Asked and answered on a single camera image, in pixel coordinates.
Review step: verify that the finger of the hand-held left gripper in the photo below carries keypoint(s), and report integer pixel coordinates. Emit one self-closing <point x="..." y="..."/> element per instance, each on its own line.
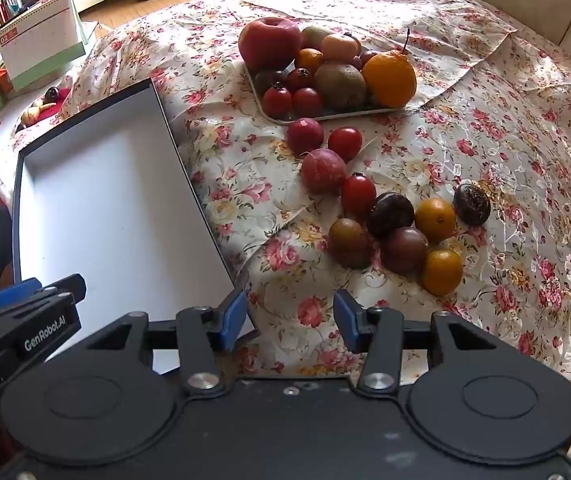
<point x="45" y="332"/>
<point x="10" y="296"/>

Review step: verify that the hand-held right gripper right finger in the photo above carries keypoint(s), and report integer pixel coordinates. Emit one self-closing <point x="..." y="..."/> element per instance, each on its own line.
<point x="348" y="322"/>

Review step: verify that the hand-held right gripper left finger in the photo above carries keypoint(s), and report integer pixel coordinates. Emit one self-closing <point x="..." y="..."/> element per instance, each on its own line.
<point x="233" y="320"/>

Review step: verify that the purple passion fruit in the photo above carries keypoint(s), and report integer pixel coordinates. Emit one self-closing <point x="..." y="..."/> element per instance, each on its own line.
<point x="405" y="250"/>

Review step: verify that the red cherry tomato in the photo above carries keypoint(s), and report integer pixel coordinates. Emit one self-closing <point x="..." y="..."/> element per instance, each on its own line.
<point x="358" y="193"/>
<point x="299" y="80"/>
<point x="277" y="102"/>
<point x="345" y="143"/>
<point x="308" y="102"/>

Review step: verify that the small orange kumquat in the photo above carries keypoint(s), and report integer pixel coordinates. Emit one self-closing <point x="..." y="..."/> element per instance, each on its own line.
<point x="440" y="271"/>
<point x="435" y="219"/>
<point x="309" y="59"/>

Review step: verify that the white box with dark rim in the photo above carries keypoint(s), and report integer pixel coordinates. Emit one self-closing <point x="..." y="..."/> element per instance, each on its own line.
<point x="115" y="210"/>

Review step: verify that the brownish green fruit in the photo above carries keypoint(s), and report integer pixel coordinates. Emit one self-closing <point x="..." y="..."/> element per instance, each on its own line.
<point x="349" y="242"/>

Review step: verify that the wrinkled dark passion fruit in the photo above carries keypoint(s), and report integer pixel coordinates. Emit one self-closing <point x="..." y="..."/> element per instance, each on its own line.
<point x="471" y="203"/>

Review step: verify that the white fruit tray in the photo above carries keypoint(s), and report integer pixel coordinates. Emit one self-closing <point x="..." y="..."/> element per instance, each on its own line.
<point x="335" y="116"/>

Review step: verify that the orange cup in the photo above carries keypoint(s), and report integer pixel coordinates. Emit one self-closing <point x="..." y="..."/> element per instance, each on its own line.
<point x="1" y="79"/>

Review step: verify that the brown kiwi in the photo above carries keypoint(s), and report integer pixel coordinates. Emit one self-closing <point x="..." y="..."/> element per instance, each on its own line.
<point x="340" y="85"/>

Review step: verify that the large orange with stem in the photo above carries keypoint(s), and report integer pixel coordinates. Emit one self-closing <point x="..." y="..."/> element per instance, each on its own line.
<point x="389" y="80"/>

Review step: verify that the green and white desk calendar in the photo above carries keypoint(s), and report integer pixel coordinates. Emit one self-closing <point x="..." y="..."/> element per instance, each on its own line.
<point x="40" y="45"/>

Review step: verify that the small purple plum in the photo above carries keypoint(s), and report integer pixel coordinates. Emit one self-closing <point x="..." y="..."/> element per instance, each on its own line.
<point x="367" y="56"/>

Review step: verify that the mandarin orange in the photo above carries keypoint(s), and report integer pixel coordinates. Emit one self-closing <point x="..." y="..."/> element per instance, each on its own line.
<point x="339" y="47"/>

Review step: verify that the large red apple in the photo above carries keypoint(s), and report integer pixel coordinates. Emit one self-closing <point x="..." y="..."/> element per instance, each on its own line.
<point x="270" y="42"/>

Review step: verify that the green kiwi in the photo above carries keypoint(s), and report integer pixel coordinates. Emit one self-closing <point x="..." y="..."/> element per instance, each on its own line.
<point x="314" y="35"/>

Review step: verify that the floral bedspread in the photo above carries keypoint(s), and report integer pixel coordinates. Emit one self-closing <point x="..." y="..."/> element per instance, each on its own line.
<point x="465" y="35"/>

